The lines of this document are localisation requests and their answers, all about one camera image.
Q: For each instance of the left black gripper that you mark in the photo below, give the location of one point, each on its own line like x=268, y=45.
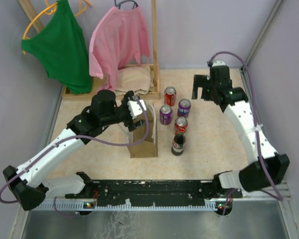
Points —
x=129, y=122

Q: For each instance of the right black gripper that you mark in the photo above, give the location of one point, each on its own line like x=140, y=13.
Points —
x=200, y=80

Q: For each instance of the red cola can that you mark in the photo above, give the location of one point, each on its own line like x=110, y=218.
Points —
x=170, y=96
x=180, y=125

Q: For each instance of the brown burlap canvas bag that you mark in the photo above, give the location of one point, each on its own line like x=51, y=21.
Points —
x=148, y=148

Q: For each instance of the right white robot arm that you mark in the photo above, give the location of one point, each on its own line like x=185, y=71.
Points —
x=266, y=167

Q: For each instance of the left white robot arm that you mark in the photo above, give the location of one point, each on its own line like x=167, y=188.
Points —
x=28, y=181

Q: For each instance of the purple soda can right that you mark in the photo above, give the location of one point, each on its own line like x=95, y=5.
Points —
x=184, y=107

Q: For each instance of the purple soda can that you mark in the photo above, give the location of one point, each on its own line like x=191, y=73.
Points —
x=184, y=107
x=165, y=114

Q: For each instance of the cream folded cloth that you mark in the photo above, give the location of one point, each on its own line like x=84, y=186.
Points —
x=137, y=79

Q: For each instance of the purple soda can left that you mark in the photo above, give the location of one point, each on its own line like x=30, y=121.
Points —
x=165, y=114

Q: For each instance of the red cola can front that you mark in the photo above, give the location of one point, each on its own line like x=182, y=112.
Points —
x=180, y=125

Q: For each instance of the dark cola bottle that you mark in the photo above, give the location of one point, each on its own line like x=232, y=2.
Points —
x=178, y=144

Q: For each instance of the pink t-shirt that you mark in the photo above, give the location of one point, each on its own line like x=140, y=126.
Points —
x=119, y=37

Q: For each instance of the green tank top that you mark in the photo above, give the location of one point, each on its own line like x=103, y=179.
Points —
x=70, y=68

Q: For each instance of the grey clothes hanger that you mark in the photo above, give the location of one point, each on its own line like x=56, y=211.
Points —
x=120, y=3

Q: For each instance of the yellow clothes hanger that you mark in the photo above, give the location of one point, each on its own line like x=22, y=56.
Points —
x=44, y=17

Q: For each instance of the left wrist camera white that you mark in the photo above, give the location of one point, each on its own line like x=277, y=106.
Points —
x=136, y=108

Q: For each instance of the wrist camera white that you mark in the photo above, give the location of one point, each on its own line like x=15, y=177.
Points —
x=136, y=108
x=215, y=63

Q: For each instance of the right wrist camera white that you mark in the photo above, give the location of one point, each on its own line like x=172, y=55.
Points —
x=215, y=63

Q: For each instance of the wooden clothes rack frame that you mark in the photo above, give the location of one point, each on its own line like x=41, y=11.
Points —
x=153, y=94

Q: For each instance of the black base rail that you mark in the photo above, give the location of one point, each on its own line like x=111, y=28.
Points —
x=147, y=193

